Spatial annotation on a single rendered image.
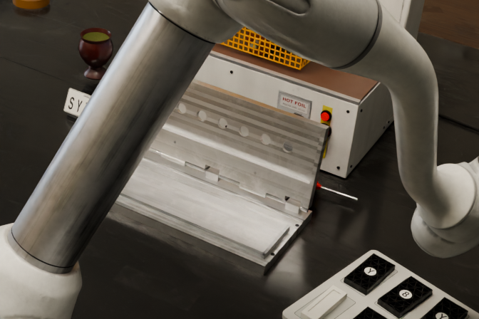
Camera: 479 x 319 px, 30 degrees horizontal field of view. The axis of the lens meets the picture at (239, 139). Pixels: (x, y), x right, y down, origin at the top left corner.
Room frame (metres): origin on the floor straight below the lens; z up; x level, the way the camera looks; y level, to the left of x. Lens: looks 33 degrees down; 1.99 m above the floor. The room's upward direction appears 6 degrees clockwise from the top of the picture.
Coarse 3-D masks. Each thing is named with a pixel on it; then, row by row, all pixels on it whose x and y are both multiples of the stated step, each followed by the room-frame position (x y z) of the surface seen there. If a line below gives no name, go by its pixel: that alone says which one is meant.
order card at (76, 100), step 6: (72, 90) 1.75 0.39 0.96; (72, 96) 1.74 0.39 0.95; (78, 96) 1.74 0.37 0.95; (84, 96) 1.73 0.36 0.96; (90, 96) 1.73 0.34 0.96; (66, 102) 1.74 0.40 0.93; (72, 102) 1.74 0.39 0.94; (78, 102) 1.73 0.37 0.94; (84, 102) 1.73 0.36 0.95; (66, 108) 1.73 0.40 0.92; (72, 108) 1.73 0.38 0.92; (78, 108) 1.72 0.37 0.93; (78, 114) 1.72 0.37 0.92
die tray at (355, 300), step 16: (368, 256) 1.32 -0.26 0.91; (384, 256) 1.33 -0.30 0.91; (400, 272) 1.29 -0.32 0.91; (320, 288) 1.22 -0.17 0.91; (352, 288) 1.23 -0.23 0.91; (384, 288) 1.24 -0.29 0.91; (432, 288) 1.25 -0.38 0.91; (304, 304) 1.18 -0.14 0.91; (352, 304) 1.19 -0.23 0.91; (368, 304) 1.19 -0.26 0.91; (432, 304) 1.21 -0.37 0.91
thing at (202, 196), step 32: (160, 160) 1.56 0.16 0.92; (128, 192) 1.44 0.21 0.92; (160, 192) 1.45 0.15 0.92; (192, 192) 1.46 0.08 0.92; (224, 192) 1.47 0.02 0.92; (160, 224) 1.35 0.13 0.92; (224, 224) 1.37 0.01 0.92; (256, 224) 1.38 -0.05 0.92; (288, 224) 1.39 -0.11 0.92; (224, 256) 1.29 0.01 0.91; (256, 256) 1.28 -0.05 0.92
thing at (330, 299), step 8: (336, 288) 1.21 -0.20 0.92; (320, 296) 1.19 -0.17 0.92; (328, 296) 1.19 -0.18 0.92; (336, 296) 1.19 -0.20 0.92; (344, 296) 1.20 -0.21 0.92; (312, 304) 1.16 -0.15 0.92; (320, 304) 1.17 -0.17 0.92; (328, 304) 1.17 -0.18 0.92; (336, 304) 1.18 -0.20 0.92; (304, 312) 1.14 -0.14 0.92; (312, 312) 1.15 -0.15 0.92; (320, 312) 1.15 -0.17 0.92; (328, 312) 1.16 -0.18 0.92
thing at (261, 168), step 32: (192, 96) 1.57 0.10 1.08; (224, 96) 1.54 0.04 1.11; (192, 128) 1.56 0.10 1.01; (224, 128) 1.53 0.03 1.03; (256, 128) 1.51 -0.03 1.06; (288, 128) 1.48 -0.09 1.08; (320, 128) 1.45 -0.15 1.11; (192, 160) 1.53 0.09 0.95; (224, 160) 1.50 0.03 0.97; (256, 160) 1.49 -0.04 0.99; (288, 160) 1.46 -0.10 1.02; (320, 160) 1.44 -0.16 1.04; (256, 192) 1.46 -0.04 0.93; (288, 192) 1.44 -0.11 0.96
